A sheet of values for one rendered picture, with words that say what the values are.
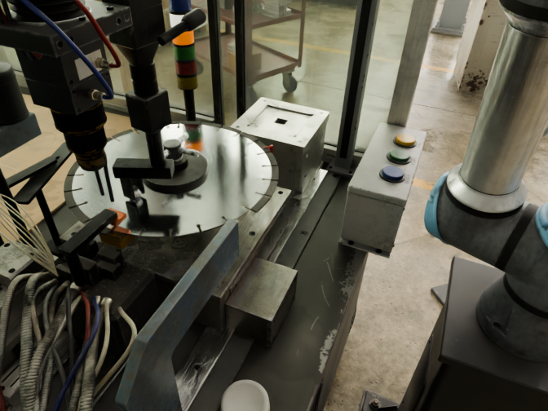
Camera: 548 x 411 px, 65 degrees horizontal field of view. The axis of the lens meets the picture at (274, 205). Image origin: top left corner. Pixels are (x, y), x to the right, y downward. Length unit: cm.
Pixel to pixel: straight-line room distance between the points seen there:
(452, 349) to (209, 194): 47
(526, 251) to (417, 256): 134
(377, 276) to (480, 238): 120
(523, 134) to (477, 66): 309
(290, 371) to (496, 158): 43
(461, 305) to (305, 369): 32
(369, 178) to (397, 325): 100
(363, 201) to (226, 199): 28
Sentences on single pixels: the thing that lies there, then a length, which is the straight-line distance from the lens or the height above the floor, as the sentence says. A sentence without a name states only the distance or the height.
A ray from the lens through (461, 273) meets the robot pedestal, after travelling 93.
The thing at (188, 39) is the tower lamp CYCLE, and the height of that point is 108.
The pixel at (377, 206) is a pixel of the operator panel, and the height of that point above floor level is 87.
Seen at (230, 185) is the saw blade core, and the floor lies 95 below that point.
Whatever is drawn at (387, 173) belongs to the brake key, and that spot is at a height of 91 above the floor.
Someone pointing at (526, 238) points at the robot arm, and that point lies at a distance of 74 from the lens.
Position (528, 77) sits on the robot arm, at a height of 118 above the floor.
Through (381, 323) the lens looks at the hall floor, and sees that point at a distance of 176.
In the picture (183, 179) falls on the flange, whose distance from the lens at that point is 72.
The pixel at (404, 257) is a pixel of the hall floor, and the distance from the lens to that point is 203.
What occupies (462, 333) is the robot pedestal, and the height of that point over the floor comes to 75.
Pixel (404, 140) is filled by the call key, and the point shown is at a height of 91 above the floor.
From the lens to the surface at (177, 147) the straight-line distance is 72.
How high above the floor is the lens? 137
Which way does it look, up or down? 39 degrees down
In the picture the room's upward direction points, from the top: 2 degrees clockwise
